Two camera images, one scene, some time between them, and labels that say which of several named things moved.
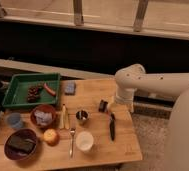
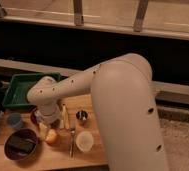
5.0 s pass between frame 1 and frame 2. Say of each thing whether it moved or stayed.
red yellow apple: stayed
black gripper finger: moved
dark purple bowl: stayed
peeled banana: stayed
